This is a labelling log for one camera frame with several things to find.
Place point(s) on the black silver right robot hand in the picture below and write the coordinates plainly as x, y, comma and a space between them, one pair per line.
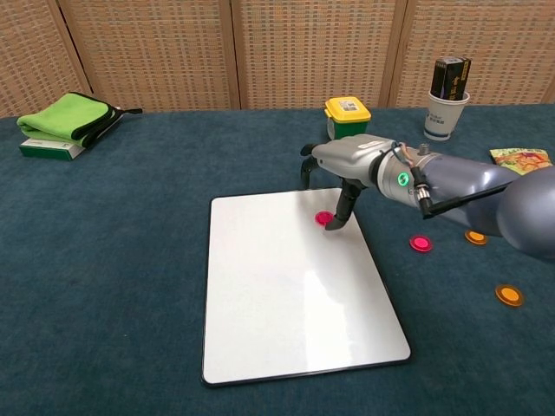
351, 158

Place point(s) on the red round magnet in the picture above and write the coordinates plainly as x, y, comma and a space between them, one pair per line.
420, 243
321, 218

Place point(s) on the orange round magnet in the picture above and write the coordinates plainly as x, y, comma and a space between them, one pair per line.
509, 295
476, 237

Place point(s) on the green container yellow lid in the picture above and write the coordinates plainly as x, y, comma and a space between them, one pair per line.
347, 115

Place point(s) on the white paper cup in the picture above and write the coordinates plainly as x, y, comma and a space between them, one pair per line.
442, 121

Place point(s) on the bamboo folding screen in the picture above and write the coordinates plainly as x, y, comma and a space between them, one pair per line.
303, 52

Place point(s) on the black box with gold print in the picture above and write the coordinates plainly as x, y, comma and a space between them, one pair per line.
451, 78

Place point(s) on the white magnetic board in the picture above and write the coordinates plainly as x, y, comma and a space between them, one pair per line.
286, 294

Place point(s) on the green snack bag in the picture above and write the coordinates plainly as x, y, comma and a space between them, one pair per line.
522, 157

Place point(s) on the blue felt table cover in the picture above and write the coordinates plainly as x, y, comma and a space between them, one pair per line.
108, 260

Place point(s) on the green folded cloth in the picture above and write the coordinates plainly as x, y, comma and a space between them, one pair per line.
65, 115

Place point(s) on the green white flat box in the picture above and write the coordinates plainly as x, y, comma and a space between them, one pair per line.
47, 151

